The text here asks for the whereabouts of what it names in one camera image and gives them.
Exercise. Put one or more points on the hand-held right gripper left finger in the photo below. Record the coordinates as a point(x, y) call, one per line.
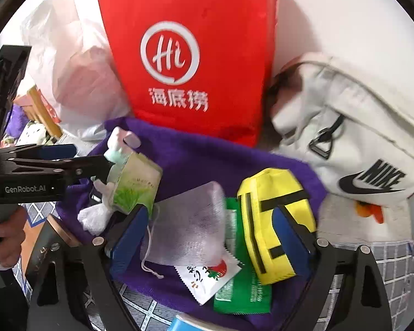
point(129, 244)

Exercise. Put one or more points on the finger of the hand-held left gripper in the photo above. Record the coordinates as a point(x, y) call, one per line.
point(79, 169)
point(55, 150)

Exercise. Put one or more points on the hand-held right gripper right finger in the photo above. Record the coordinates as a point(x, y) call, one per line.
point(289, 238)

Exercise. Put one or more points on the white and green socks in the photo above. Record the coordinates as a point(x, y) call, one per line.
point(119, 143)

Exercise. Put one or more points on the small grass-print tissue pack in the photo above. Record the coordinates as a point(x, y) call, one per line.
point(138, 182)

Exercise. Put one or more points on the white mesh pouch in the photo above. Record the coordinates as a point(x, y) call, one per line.
point(189, 227)

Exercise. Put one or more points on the green packet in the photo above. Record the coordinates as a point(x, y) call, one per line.
point(248, 293)

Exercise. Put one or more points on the white snack packet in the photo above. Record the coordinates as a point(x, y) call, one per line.
point(203, 279)

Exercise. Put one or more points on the purple fabric basket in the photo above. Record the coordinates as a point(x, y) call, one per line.
point(200, 158)

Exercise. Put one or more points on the person's left hand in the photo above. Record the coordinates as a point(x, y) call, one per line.
point(8, 238)

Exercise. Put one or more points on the polka dot cloth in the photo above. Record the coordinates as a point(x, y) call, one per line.
point(31, 132)

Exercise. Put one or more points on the wooden headboard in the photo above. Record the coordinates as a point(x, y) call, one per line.
point(45, 110)

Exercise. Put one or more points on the purple plush toy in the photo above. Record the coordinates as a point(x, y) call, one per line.
point(15, 120)

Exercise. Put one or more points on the dark tin box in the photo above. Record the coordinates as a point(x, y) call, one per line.
point(60, 229)

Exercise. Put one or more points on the orange star patch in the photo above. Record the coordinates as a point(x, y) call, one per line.
point(27, 244)

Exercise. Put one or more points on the white plastic shopping bag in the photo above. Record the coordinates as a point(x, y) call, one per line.
point(76, 76)

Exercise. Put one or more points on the blue tissue pack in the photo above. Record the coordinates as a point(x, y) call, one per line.
point(186, 324)

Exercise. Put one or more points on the grey checked tablecloth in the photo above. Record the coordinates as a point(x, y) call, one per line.
point(400, 262)

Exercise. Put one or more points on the grey waist bag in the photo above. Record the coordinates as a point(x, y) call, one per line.
point(365, 120)

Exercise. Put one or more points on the red paper bag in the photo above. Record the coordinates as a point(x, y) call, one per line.
point(193, 24)

